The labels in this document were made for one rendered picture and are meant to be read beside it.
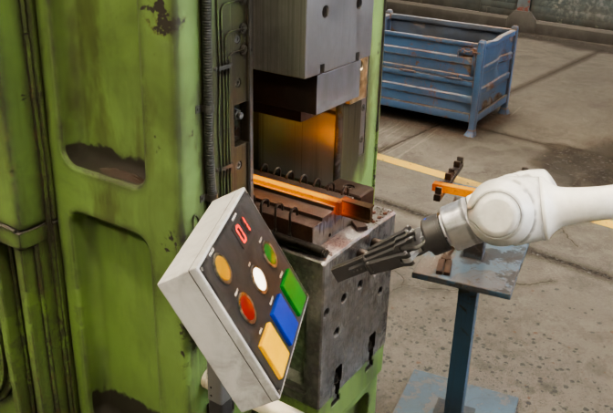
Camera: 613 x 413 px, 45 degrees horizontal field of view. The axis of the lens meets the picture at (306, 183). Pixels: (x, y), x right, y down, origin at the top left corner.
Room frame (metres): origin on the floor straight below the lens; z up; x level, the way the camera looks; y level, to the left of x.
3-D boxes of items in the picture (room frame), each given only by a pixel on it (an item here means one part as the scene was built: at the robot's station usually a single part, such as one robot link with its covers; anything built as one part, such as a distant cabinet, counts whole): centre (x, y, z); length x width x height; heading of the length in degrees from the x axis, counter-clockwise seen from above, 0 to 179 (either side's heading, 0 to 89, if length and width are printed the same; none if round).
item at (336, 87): (1.83, 0.10, 1.32); 0.42 x 0.20 x 0.10; 57
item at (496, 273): (2.10, -0.55, 0.66); 0.40 x 0.30 x 0.02; 157
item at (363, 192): (1.90, -0.12, 0.95); 0.12 x 0.08 x 0.06; 57
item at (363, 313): (1.88, 0.08, 0.69); 0.56 x 0.38 x 0.45; 57
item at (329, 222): (1.83, 0.10, 0.96); 0.42 x 0.20 x 0.09; 57
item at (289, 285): (1.28, 0.02, 1.01); 0.07 x 0.05 x 0.07; 172
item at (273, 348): (1.08, 0.05, 1.01); 0.07 x 0.05 x 0.07; 172
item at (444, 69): (5.86, -0.95, 0.36); 1.20 x 0.80 x 0.72; 57
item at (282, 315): (1.18, 0.04, 1.01); 0.07 x 0.05 x 0.07; 172
